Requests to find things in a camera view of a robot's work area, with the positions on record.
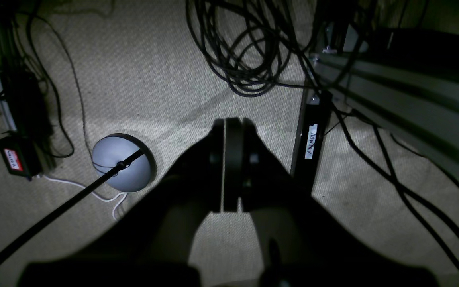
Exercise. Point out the black stand pole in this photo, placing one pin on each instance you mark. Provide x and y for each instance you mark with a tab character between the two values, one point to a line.
44	222

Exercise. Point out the grey round stand base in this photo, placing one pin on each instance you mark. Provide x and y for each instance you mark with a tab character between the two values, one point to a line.
115	148

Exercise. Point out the grey aluminium frame beam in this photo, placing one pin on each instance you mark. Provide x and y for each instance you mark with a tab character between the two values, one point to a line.
421	109

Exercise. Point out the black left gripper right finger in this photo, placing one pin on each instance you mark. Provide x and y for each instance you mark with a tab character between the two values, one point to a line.
302	244

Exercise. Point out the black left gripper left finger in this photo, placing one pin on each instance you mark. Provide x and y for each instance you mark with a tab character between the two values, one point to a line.
151	244

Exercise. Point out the black box red label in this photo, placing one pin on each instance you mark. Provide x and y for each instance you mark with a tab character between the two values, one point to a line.
20	157

